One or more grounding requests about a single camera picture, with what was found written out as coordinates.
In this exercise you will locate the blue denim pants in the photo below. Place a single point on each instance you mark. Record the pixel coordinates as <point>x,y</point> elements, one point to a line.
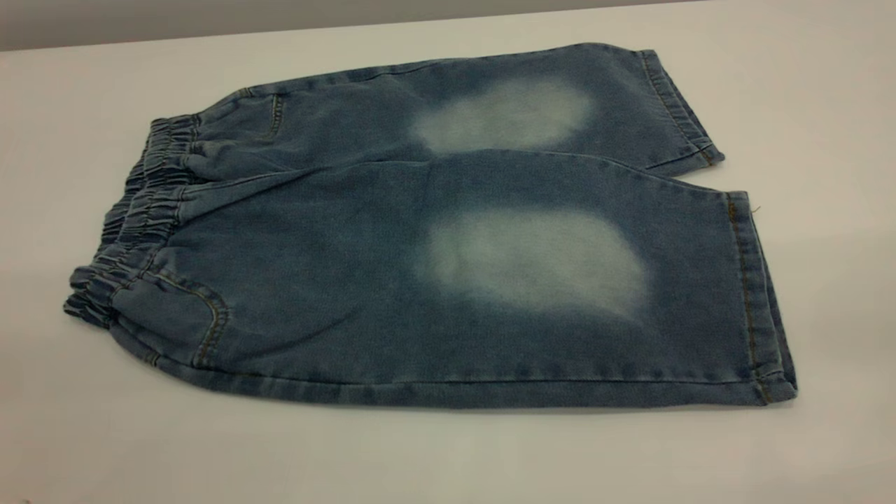
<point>364,280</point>

